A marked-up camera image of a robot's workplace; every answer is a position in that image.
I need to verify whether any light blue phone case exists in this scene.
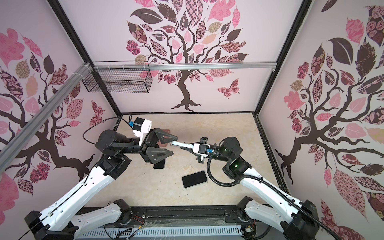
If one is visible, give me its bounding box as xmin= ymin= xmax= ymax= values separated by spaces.
xmin=171 ymin=141 xmax=194 ymax=150

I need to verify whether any black smartphone from pink case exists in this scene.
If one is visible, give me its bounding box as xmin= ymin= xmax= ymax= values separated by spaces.
xmin=153 ymin=159 xmax=166 ymax=169

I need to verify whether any pink silicone phone case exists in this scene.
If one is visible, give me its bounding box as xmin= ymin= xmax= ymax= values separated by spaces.
xmin=160 ymin=128 xmax=172 ymax=148

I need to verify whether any aluminium rail left wall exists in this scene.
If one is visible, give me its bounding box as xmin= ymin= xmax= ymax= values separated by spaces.
xmin=1 ymin=63 xmax=92 ymax=173

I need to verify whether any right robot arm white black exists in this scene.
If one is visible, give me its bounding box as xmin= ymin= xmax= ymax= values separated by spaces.
xmin=192 ymin=137 xmax=320 ymax=240

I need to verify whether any aluminium rail back wall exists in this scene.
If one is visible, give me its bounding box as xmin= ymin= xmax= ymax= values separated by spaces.
xmin=93 ymin=62 xmax=277 ymax=71

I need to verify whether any white slotted cable duct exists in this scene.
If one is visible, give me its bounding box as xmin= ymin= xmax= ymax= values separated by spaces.
xmin=78 ymin=226 xmax=243 ymax=240

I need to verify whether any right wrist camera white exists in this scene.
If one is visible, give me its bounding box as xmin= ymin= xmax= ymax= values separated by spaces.
xmin=193 ymin=144 xmax=213 ymax=156

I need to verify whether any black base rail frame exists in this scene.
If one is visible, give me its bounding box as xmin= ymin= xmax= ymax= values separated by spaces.
xmin=55 ymin=203 xmax=316 ymax=240

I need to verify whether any black wire basket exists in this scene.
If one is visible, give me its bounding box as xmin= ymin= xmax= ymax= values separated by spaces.
xmin=82 ymin=60 xmax=153 ymax=94

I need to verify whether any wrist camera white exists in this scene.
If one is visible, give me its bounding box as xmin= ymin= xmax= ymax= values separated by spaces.
xmin=129 ymin=117 xmax=152 ymax=138
xmin=193 ymin=144 xmax=213 ymax=156

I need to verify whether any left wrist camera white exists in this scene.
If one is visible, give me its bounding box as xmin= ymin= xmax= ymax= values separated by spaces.
xmin=129 ymin=117 xmax=152 ymax=138

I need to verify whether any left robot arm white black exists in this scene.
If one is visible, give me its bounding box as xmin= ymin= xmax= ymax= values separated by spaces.
xmin=25 ymin=128 xmax=178 ymax=240

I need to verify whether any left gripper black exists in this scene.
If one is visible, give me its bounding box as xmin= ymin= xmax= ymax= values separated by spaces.
xmin=119 ymin=127 xmax=178 ymax=163

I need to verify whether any left camera thin black cable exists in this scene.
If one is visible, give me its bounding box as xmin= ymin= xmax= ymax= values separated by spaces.
xmin=82 ymin=116 xmax=134 ymax=145

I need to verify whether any right black smartphone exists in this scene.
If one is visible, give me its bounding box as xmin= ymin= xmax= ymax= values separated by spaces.
xmin=182 ymin=171 xmax=208 ymax=188

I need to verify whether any aluminium rail wall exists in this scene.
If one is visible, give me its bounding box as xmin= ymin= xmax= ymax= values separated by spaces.
xmin=93 ymin=62 xmax=277 ymax=71
xmin=1 ymin=63 xmax=92 ymax=173

